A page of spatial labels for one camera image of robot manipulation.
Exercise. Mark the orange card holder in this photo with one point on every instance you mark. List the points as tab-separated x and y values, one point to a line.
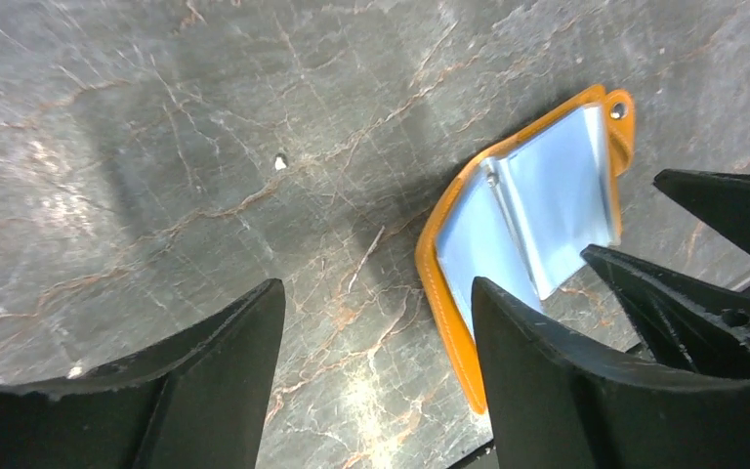
520	212

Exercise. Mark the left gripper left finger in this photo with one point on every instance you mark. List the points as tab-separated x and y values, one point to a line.
196	399

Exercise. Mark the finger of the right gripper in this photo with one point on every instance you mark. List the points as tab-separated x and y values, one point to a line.
719	200
685	323

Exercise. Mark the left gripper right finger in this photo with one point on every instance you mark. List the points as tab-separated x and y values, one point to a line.
559	399

